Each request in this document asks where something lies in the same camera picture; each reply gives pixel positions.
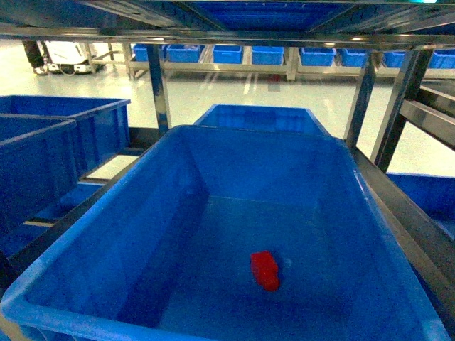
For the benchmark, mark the red toy block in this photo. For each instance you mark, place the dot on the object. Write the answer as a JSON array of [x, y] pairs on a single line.
[[265, 270]]

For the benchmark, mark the blue crate on shelf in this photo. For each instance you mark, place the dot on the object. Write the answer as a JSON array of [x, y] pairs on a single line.
[[164, 254]]

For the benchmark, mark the stainless steel shelf rack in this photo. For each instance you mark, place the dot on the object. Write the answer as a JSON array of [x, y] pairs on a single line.
[[416, 27]]

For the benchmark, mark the blue crate behind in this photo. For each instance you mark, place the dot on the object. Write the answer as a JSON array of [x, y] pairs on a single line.
[[262, 118]]

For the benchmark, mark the blue crate far left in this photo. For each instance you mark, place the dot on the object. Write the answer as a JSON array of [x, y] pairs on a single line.
[[102, 123]]

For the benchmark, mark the blue crate left upper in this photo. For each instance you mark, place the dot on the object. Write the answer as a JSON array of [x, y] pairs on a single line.
[[37, 165]]

